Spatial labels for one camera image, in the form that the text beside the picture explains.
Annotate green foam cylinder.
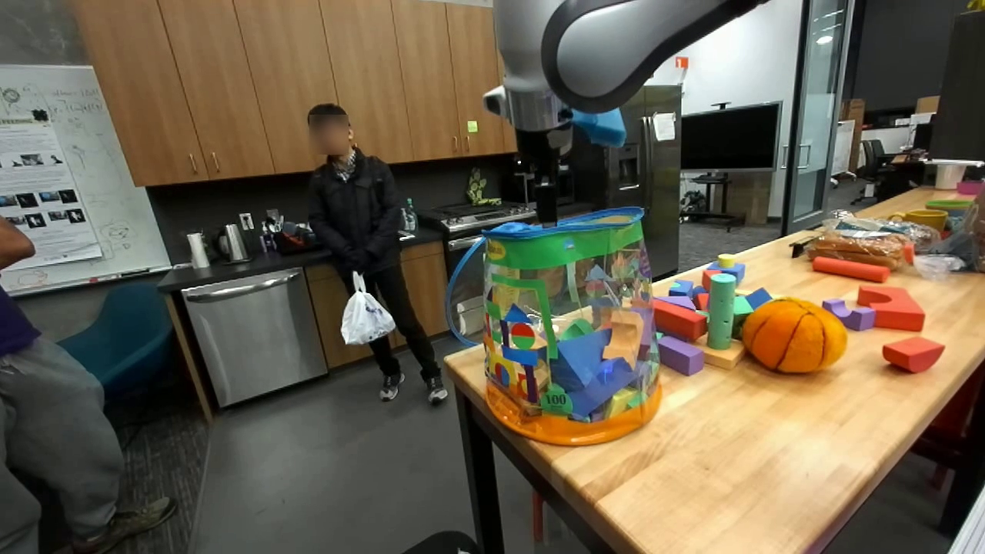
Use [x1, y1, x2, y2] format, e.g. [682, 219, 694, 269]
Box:
[706, 274, 736, 349]

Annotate white plastic bag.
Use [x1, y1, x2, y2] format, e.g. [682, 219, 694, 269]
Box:
[340, 274, 396, 344]

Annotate red rectangular foam block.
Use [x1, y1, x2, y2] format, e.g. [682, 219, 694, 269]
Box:
[653, 298, 706, 340]

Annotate stainless steel dishwasher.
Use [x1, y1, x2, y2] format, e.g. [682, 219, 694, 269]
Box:
[182, 267, 325, 406]

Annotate person in black jacket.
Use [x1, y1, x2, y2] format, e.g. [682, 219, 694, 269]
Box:
[309, 133, 446, 402]

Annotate person in purple shirt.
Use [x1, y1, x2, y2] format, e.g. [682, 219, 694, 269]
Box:
[0, 214, 182, 554]

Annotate red foam wedge block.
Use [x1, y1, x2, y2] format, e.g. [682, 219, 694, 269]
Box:
[883, 335, 946, 373]

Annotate stainless steel refrigerator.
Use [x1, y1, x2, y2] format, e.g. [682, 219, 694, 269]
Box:
[570, 87, 681, 277]

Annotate whiteboard with papers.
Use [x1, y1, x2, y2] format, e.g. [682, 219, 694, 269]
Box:
[0, 63, 170, 295]

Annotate purple notched foam block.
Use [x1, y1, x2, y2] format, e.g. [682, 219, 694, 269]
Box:
[821, 298, 875, 333]

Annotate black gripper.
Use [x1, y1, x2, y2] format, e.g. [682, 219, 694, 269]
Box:
[518, 125, 572, 225]

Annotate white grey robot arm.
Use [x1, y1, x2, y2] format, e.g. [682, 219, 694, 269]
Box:
[483, 0, 764, 220]

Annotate red foam cylinder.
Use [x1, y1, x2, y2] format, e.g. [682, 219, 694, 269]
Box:
[811, 254, 889, 284]

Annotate plastic bag of items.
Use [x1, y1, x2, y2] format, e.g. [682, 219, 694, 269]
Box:
[804, 210, 965, 269]

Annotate clear toy bag green lid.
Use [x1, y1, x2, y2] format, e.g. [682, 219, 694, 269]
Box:
[481, 205, 662, 446]

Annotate orange plush basketball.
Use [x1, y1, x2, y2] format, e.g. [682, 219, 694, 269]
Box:
[742, 298, 845, 373]

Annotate red foam arch block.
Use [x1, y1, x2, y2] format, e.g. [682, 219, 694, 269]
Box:
[856, 285, 923, 333]

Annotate wooden upper cabinets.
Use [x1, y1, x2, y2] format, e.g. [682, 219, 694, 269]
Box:
[71, 0, 518, 186]

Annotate purple rectangular foam block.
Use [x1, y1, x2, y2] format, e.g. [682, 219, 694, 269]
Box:
[659, 335, 705, 374]

